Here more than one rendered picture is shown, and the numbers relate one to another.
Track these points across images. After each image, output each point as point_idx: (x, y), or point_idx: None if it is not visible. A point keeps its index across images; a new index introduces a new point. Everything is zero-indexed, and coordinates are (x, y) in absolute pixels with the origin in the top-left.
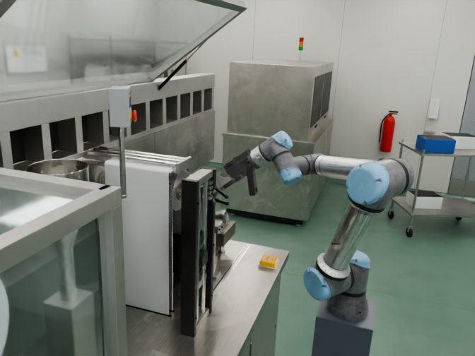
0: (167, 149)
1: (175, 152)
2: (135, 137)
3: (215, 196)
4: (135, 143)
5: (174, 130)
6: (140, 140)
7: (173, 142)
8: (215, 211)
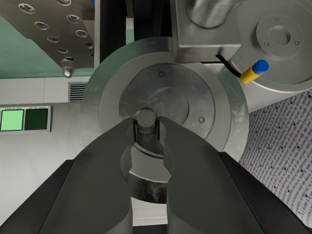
0: (44, 178)
1: (7, 164)
2: (158, 218)
3: (146, 89)
4: (160, 207)
5: (6, 214)
6: (144, 211)
7: (15, 189)
8: (217, 16)
